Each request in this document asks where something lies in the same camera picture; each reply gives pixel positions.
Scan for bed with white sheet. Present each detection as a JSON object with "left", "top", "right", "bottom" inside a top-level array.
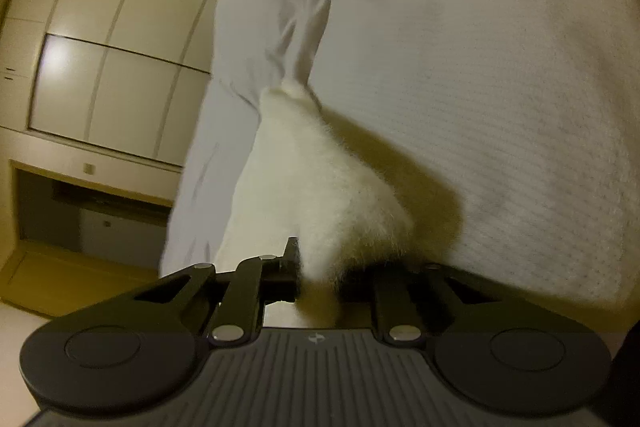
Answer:
[{"left": 159, "top": 0, "right": 640, "bottom": 338}]

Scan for white waffle blanket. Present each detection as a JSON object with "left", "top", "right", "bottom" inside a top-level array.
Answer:
[{"left": 300, "top": 0, "right": 640, "bottom": 323}]

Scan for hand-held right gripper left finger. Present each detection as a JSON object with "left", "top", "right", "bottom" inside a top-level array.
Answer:
[{"left": 130, "top": 236, "right": 303, "bottom": 348}]

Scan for white fluffy sweater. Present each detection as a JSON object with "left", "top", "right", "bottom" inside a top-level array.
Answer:
[{"left": 212, "top": 82, "right": 417, "bottom": 329}]

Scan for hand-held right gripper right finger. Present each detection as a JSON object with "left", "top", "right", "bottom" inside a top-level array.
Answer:
[{"left": 341, "top": 263, "right": 522, "bottom": 349}]

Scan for beige cabinet with open niche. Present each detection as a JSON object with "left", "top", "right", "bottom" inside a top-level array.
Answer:
[{"left": 7, "top": 129, "right": 183, "bottom": 273}]

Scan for beige wardrobe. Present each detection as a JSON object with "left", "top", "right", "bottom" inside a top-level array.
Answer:
[{"left": 0, "top": 0, "right": 236, "bottom": 172}]

